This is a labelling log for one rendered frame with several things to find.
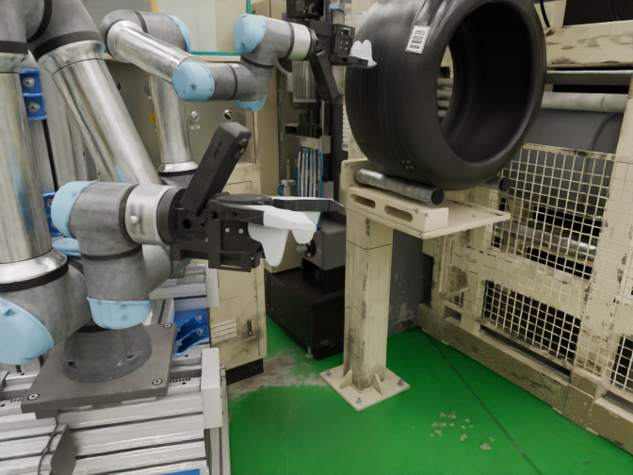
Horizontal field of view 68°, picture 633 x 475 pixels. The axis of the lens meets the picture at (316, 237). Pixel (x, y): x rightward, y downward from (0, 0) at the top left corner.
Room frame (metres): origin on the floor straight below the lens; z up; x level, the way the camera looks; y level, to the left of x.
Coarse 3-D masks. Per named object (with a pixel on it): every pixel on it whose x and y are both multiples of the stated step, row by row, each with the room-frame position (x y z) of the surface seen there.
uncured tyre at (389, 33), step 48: (384, 0) 1.35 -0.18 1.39; (432, 0) 1.21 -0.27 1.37; (480, 0) 1.25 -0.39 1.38; (528, 0) 1.36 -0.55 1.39; (384, 48) 1.23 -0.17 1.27; (432, 48) 1.17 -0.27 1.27; (480, 48) 1.62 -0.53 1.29; (528, 48) 1.40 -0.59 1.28; (384, 96) 1.20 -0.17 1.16; (432, 96) 1.17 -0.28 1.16; (480, 96) 1.63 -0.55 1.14; (528, 96) 1.41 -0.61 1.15; (384, 144) 1.25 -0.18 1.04; (432, 144) 1.19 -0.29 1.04; (480, 144) 1.53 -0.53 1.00
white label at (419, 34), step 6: (414, 30) 1.18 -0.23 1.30; (420, 30) 1.17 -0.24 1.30; (426, 30) 1.16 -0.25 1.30; (414, 36) 1.17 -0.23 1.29; (420, 36) 1.16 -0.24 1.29; (426, 36) 1.16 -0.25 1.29; (408, 42) 1.18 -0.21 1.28; (414, 42) 1.17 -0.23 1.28; (420, 42) 1.16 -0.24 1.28; (408, 48) 1.17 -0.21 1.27; (414, 48) 1.16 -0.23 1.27; (420, 48) 1.15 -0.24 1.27
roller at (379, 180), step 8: (360, 176) 1.48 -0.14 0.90; (368, 176) 1.44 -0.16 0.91; (376, 176) 1.42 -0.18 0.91; (384, 176) 1.39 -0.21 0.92; (392, 176) 1.38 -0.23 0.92; (368, 184) 1.45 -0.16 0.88; (376, 184) 1.41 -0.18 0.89; (384, 184) 1.38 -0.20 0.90; (392, 184) 1.35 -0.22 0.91; (400, 184) 1.32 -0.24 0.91; (408, 184) 1.30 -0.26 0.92; (416, 184) 1.28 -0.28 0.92; (400, 192) 1.32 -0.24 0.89; (408, 192) 1.29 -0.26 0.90; (416, 192) 1.26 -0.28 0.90; (424, 192) 1.24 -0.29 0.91; (432, 192) 1.22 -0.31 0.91; (440, 192) 1.22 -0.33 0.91; (424, 200) 1.24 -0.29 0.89; (432, 200) 1.21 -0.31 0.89; (440, 200) 1.22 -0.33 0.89
